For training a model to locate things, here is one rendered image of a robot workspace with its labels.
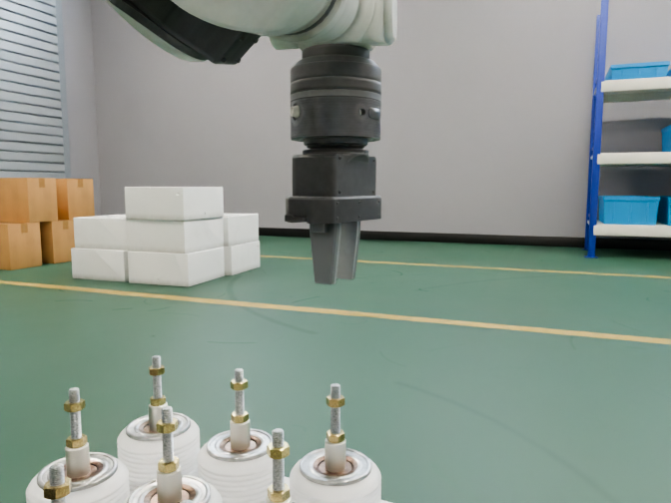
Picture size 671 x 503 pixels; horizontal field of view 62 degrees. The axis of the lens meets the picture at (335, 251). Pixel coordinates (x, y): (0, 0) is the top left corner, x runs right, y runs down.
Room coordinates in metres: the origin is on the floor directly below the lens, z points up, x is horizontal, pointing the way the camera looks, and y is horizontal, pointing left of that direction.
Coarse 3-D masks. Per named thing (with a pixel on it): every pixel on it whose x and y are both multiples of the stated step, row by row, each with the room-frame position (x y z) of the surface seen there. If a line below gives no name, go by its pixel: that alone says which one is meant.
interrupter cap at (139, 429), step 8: (144, 416) 0.67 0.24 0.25; (176, 416) 0.68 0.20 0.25; (184, 416) 0.67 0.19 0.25; (128, 424) 0.65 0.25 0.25; (136, 424) 0.65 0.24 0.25; (144, 424) 0.65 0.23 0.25; (184, 424) 0.65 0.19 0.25; (128, 432) 0.63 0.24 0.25; (136, 432) 0.63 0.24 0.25; (144, 432) 0.63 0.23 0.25; (152, 432) 0.63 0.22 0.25; (176, 432) 0.63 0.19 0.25; (184, 432) 0.63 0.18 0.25; (144, 440) 0.61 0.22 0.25; (152, 440) 0.61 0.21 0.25; (160, 440) 0.61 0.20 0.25
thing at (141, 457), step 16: (192, 432) 0.64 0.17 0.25; (128, 448) 0.61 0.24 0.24; (144, 448) 0.60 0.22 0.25; (160, 448) 0.61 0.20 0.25; (176, 448) 0.61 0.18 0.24; (192, 448) 0.63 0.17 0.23; (128, 464) 0.61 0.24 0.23; (144, 464) 0.60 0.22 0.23; (192, 464) 0.63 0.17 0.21; (144, 480) 0.60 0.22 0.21
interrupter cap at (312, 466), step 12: (312, 456) 0.57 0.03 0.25; (324, 456) 0.57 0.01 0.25; (348, 456) 0.57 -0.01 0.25; (360, 456) 0.57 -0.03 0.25; (300, 468) 0.54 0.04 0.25; (312, 468) 0.54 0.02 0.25; (324, 468) 0.55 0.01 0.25; (348, 468) 0.55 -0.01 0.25; (360, 468) 0.54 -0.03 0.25; (312, 480) 0.52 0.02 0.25; (324, 480) 0.52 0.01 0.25; (336, 480) 0.52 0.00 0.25; (348, 480) 0.52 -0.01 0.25; (360, 480) 0.53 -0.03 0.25
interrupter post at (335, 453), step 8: (344, 440) 0.55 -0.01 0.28; (328, 448) 0.54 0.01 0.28; (336, 448) 0.54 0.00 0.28; (344, 448) 0.55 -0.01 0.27; (328, 456) 0.54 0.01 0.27; (336, 456) 0.54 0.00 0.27; (344, 456) 0.55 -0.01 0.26; (328, 464) 0.54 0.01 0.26; (336, 464) 0.54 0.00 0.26; (344, 464) 0.55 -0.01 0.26
